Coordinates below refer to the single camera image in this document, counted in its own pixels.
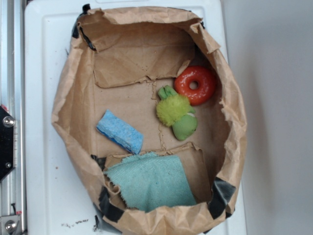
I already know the light blue cloth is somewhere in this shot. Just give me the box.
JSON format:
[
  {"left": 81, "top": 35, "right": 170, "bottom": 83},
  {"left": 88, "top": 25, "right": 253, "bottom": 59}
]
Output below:
[{"left": 104, "top": 152, "right": 197, "bottom": 212}]

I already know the brown paper bag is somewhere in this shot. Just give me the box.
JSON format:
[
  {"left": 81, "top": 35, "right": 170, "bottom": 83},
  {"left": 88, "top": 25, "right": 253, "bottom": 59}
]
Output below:
[{"left": 51, "top": 6, "right": 247, "bottom": 235}]

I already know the green plush toy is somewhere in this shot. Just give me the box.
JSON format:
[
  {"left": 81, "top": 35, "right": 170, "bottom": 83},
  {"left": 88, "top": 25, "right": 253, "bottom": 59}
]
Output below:
[{"left": 156, "top": 85, "right": 198, "bottom": 141}]

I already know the blue sponge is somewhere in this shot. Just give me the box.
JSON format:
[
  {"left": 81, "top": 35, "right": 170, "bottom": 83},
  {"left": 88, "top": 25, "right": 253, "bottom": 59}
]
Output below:
[{"left": 96, "top": 109, "right": 144, "bottom": 154}]

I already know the red toy donut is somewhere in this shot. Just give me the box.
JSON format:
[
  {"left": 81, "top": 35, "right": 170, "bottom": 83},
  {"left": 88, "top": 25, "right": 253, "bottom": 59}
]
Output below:
[{"left": 174, "top": 66, "right": 217, "bottom": 106}]

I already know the white plastic tray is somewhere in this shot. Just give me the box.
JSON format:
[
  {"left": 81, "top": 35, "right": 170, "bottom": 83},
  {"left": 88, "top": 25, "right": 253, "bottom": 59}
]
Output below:
[{"left": 23, "top": 0, "right": 247, "bottom": 235}]

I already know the black metal bracket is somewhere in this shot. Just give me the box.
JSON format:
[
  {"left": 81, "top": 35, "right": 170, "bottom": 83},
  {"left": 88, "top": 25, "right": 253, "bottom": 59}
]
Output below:
[{"left": 0, "top": 105, "right": 16, "bottom": 182}]

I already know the aluminium frame rail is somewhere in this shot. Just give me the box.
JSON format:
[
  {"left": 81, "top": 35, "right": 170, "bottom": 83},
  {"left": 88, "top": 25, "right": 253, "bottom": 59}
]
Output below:
[{"left": 0, "top": 0, "right": 27, "bottom": 235}]

